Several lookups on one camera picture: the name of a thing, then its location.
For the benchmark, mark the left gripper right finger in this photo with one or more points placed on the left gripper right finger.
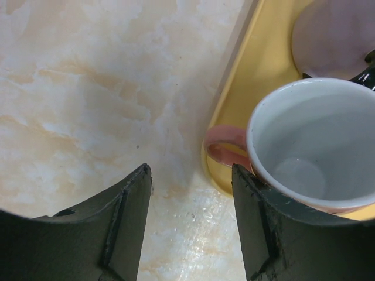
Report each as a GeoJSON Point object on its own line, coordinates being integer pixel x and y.
{"type": "Point", "coordinates": [283, 239]}

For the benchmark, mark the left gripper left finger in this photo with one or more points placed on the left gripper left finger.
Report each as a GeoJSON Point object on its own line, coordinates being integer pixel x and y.
{"type": "Point", "coordinates": [99, 239]}

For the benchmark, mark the pink mug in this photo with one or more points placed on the pink mug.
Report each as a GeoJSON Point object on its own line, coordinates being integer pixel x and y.
{"type": "Point", "coordinates": [312, 140]}

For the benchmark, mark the yellow tray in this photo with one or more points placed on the yellow tray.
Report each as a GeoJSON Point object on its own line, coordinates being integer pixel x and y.
{"type": "Point", "coordinates": [264, 64]}

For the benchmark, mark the purple mug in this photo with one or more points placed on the purple mug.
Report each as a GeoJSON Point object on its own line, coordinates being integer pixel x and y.
{"type": "Point", "coordinates": [335, 39]}

